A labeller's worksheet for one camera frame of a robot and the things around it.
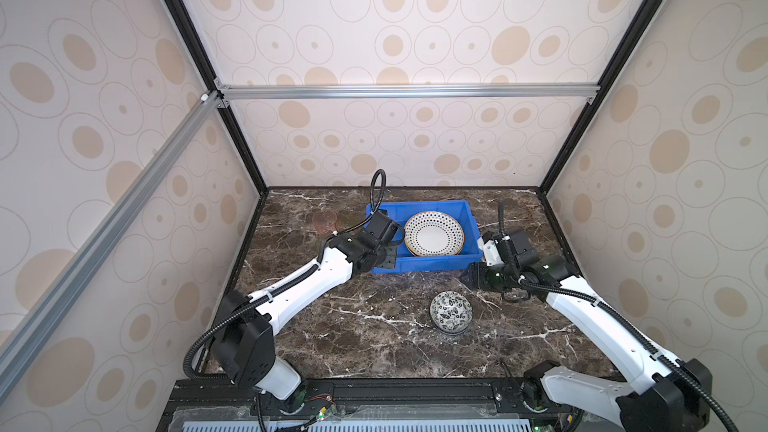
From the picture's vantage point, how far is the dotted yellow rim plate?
0.99m

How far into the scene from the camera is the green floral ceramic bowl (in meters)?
0.83

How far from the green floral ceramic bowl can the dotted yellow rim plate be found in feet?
0.56
